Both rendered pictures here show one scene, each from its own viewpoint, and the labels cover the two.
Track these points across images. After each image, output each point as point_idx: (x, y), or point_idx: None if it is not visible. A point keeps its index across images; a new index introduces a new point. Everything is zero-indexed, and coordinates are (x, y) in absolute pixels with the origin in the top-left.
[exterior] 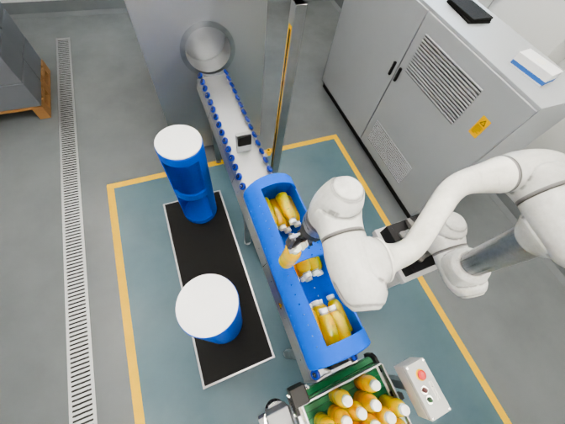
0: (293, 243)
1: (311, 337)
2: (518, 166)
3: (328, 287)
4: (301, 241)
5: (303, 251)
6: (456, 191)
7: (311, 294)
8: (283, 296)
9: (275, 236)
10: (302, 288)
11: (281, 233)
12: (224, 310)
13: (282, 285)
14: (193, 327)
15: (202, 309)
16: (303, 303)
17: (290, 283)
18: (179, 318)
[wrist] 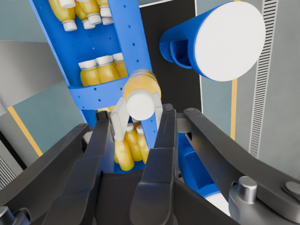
0: (217, 142)
1: None
2: None
3: (73, 43)
4: (174, 158)
5: (108, 96)
6: None
7: (98, 40)
8: (143, 32)
9: (147, 120)
10: (117, 33)
11: (128, 118)
12: (214, 32)
13: (145, 48)
14: (252, 18)
15: (237, 39)
16: (117, 5)
17: (135, 47)
18: (263, 32)
